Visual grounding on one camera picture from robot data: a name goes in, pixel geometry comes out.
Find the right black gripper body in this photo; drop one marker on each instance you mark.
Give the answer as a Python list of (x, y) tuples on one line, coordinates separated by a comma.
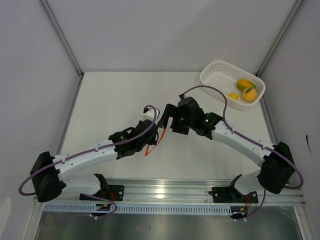
[(182, 125)]

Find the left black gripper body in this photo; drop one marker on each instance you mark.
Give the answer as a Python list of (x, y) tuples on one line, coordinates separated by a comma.
[(152, 141)]

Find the clear orange zip top bag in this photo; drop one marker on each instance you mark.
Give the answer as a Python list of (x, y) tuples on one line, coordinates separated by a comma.
[(123, 150)]

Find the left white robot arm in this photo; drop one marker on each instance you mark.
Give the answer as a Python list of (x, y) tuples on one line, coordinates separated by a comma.
[(51, 176)]

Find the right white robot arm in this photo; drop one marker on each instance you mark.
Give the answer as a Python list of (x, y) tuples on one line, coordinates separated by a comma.
[(274, 160)]

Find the white perforated plastic basket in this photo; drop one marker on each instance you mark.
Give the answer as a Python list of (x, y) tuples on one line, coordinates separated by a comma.
[(223, 76)]

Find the yellow green mango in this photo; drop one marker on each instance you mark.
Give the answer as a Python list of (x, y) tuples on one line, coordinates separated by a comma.
[(243, 84)]

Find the orange fruit with leaf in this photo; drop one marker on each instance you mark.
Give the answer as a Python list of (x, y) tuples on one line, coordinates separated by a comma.
[(249, 94)]

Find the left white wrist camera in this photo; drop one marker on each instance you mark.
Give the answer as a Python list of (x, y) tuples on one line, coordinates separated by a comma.
[(149, 115)]

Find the aluminium mounting rail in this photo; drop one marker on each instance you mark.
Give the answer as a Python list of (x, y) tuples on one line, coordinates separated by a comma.
[(185, 192)]

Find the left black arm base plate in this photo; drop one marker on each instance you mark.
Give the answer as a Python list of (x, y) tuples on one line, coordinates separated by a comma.
[(114, 193)]

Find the right side aluminium rail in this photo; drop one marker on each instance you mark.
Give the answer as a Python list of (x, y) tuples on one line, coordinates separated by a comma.
[(273, 135)]

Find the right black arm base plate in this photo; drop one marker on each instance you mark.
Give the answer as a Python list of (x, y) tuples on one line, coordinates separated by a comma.
[(230, 195)]

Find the white slotted cable duct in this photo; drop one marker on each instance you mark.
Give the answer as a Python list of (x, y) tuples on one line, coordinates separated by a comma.
[(130, 208)]

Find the right aluminium frame post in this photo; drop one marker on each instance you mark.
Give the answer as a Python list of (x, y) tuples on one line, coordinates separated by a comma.
[(289, 21)]

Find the aluminium frame post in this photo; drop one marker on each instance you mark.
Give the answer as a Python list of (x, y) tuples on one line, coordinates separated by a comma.
[(289, 21), (53, 21)]

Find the left aluminium frame post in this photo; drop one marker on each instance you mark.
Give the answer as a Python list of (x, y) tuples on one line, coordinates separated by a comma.
[(53, 21)]

